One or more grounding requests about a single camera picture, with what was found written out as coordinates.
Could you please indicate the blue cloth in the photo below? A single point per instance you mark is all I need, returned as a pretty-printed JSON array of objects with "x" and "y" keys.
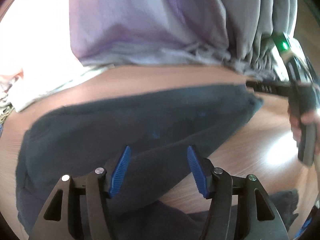
[{"x": 303, "y": 228}]

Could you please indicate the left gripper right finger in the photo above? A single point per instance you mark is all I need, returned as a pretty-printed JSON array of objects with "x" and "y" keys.
[{"x": 257, "y": 216}]

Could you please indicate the white sheer curtain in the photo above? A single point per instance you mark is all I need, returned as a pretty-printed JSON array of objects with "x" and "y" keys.
[{"x": 35, "y": 42}]

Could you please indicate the dark navy pants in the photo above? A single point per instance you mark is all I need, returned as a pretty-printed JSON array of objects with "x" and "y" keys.
[{"x": 158, "y": 198}]

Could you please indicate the purple grey curtain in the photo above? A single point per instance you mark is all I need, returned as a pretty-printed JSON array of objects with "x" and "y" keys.
[{"x": 235, "y": 33}]

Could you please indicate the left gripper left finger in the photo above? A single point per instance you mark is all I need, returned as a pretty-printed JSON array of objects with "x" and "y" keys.
[{"x": 60, "y": 216}]

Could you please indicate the yellow blue woven scarf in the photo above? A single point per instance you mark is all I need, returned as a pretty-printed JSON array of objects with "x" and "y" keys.
[{"x": 6, "y": 109}]

